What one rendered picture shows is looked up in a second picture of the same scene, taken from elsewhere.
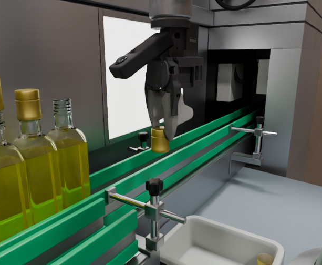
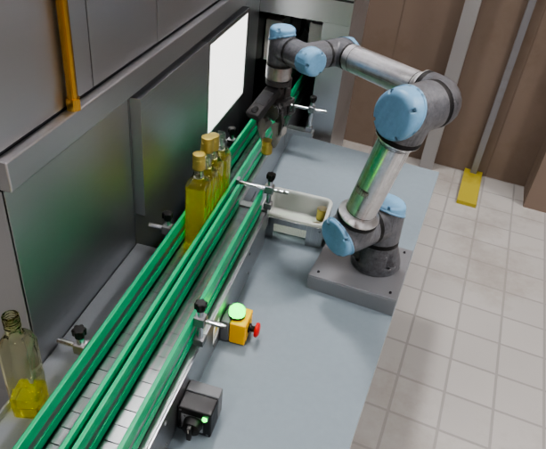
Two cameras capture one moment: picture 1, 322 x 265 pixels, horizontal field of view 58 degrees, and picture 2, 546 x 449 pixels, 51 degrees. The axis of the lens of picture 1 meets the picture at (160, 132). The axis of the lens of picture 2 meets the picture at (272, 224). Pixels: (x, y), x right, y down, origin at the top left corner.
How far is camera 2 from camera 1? 131 cm
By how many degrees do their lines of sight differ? 29
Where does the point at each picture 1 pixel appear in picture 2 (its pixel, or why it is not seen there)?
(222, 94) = not seen: hidden behind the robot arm
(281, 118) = (330, 88)
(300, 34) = (350, 13)
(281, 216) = (328, 180)
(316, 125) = not seen: hidden behind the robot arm
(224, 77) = not seen: hidden behind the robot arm
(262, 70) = (313, 34)
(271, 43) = (323, 17)
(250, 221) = (306, 185)
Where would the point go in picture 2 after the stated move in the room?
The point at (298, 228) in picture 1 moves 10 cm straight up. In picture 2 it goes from (339, 188) to (344, 166)
